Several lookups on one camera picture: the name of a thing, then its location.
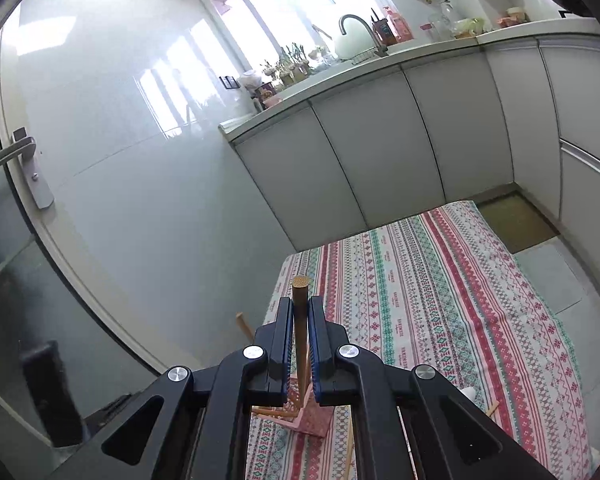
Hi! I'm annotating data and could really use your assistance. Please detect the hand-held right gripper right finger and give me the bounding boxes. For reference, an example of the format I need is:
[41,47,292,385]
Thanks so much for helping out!
[307,296,556,480]

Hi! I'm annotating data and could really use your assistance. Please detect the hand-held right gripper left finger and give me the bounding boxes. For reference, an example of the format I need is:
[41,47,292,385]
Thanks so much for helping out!
[45,297,298,480]

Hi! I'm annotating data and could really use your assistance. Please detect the striped patterned tablecloth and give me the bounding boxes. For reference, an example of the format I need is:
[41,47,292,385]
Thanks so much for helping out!
[245,200,587,480]

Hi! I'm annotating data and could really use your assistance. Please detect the white kitchen base cabinets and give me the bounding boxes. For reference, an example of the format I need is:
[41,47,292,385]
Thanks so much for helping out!
[219,16,600,273]

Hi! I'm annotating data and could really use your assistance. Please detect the dark upright object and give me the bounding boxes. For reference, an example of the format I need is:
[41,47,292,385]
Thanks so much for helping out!
[22,340,89,449]

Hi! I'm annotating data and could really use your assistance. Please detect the frosted glass sliding door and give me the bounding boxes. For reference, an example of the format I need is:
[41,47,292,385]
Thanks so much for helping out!
[0,35,191,480]

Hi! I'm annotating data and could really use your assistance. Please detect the potted windowsill plants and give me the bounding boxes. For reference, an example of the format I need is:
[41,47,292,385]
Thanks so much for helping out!
[259,42,332,87]

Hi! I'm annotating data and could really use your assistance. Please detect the white round pot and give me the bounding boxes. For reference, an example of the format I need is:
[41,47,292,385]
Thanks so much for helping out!
[333,24,376,60]

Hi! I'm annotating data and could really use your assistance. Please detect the dark knife holder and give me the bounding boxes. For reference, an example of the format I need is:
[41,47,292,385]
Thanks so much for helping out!
[370,9,398,47]

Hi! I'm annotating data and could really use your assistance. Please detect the curved metal sink faucet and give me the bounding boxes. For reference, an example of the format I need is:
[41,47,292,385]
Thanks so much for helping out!
[338,14,389,59]

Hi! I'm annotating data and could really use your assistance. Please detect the pink dish soap bottle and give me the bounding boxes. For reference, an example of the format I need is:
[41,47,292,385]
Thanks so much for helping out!
[385,6,415,44]

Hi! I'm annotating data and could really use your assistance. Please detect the kitchen window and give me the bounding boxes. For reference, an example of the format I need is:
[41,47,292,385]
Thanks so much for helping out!
[197,0,396,91]

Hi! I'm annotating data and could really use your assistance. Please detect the glass jars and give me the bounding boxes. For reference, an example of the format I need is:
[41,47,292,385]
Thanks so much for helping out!
[420,0,457,42]

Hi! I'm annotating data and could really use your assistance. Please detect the green leafy vegetable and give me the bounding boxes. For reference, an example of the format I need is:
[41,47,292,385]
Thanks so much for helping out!
[452,17,489,39]

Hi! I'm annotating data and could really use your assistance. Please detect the pink bowls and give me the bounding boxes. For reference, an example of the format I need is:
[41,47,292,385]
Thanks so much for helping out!
[496,6,529,29]

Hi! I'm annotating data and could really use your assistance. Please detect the metal door handle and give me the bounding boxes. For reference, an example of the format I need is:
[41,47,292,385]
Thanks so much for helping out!
[0,129,56,210]

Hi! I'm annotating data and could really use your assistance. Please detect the metal drawer handle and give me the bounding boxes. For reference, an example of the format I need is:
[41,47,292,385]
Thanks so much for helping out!
[558,138,600,189]

